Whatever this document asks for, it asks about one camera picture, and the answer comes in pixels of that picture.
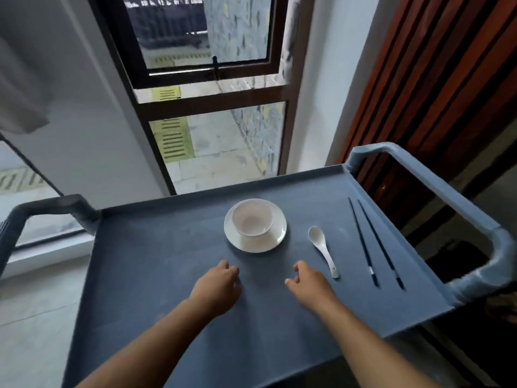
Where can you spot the person's right forearm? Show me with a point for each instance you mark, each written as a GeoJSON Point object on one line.
{"type": "Point", "coordinates": [371, 351]}

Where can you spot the brown wooden slat panel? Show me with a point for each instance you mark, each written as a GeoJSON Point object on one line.
{"type": "Point", "coordinates": [444, 76]}

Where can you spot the white ceramic plate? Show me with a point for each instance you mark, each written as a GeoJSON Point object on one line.
{"type": "Point", "coordinates": [258, 245]}

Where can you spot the white curtain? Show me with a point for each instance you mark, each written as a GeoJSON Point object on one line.
{"type": "Point", "coordinates": [20, 96]}

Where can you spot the dark framed window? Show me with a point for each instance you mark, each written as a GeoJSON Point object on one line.
{"type": "Point", "coordinates": [214, 101]}
{"type": "Point", "coordinates": [28, 197]}

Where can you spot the person's right hand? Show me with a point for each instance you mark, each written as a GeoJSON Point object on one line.
{"type": "Point", "coordinates": [313, 290]}

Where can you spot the grey blue service cart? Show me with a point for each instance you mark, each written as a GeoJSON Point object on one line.
{"type": "Point", "coordinates": [161, 258]}

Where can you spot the white ceramic spoon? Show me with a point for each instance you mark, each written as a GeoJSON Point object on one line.
{"type": "Point", "coordinates": [317, 234]}

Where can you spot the person's left hand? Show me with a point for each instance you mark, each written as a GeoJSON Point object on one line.
{"type": "Point", "coordinates": [216, 290]}

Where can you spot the person's left forearm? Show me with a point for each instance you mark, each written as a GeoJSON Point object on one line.
{"type": "Point", "coordinates": [153, 347]}

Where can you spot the white ceramic bowl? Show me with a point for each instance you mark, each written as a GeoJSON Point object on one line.
{"type": "Point", "coordinates": [252, 220]}

